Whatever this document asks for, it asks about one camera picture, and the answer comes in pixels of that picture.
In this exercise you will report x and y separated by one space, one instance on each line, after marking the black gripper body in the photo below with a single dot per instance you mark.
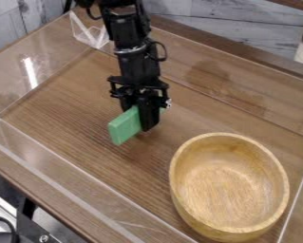
139 78

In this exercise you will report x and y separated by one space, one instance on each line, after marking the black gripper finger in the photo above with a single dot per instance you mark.
127 101
148 113

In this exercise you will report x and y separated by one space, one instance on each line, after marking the green rectangular block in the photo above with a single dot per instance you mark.
124 126

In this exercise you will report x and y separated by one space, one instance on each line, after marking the brown wooden bowl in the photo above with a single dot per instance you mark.
229 185

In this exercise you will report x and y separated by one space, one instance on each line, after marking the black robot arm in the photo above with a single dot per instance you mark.
127 23

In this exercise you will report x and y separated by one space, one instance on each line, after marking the clear acrylic tray walls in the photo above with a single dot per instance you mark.
107 190

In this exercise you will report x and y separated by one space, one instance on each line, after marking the clear acrylic corner bracket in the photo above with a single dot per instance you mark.
92 35

